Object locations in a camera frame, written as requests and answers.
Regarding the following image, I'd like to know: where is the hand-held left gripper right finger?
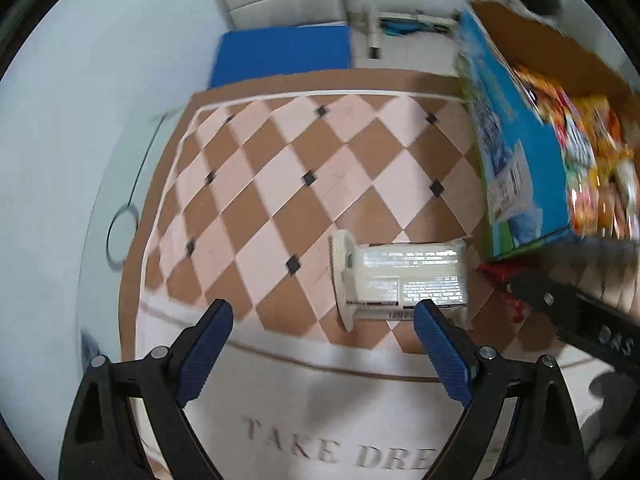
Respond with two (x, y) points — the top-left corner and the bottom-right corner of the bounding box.
(412, 299), (588, 480)

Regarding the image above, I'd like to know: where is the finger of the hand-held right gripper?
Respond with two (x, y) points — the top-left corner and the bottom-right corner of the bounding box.
(507, 270), (583, 342)

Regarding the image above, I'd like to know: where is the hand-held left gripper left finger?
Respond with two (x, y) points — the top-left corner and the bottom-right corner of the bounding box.
(59, 298), (235, 480)

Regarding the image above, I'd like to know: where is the red triangular snack packet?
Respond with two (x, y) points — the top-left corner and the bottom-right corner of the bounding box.
(477, 260), (533, 323)

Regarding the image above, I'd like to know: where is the white snack packet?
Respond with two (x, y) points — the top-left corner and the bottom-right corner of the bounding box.
(327, 230), (471, 332)

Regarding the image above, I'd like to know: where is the heap of colourful snack packets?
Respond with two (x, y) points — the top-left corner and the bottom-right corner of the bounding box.
(512, 62), (640, 241)

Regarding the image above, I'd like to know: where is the blue milk carton box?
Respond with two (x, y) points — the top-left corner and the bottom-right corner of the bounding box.
(452, 0), (640, 261)

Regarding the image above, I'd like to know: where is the checkered printed table mat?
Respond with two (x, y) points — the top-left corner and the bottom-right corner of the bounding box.
(117, 70), (640, 480)

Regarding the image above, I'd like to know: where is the blue cushion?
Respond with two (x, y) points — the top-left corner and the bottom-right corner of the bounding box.
(209, 25), (353, 88)

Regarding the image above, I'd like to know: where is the teal object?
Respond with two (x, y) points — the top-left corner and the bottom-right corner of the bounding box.
(379, 16), (451, 37)

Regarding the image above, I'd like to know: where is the white chair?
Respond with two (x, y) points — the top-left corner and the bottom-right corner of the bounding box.
(215, 0), (351, 31)

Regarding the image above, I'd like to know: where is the thin cable with ring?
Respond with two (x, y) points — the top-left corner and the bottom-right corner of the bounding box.
(106, 112), (171, 268)

